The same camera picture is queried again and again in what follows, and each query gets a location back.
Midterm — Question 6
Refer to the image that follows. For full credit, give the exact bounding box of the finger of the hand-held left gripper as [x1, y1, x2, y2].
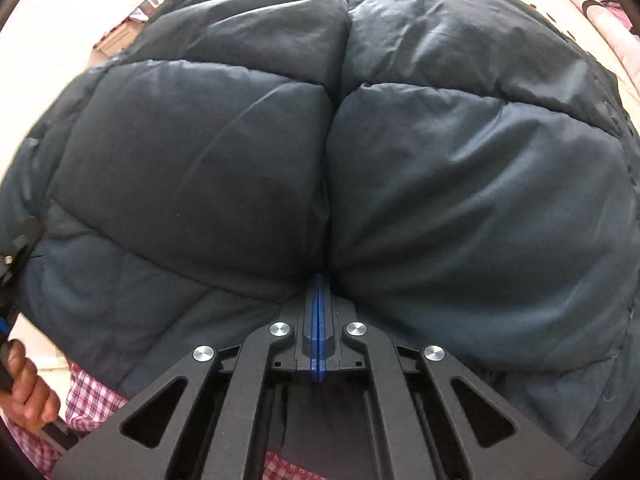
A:
[0, 216, 41, 286]

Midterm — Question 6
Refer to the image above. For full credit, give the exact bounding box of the person's left hand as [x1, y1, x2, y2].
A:
[0, 339, 62, 432]

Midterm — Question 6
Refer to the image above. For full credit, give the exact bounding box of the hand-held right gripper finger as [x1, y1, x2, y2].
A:
[318, 274, 598, 480]
[52, 274, 320, 480]

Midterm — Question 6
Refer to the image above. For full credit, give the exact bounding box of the dark teal quilted jacket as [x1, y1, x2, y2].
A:
[0, 0, 640, 466]

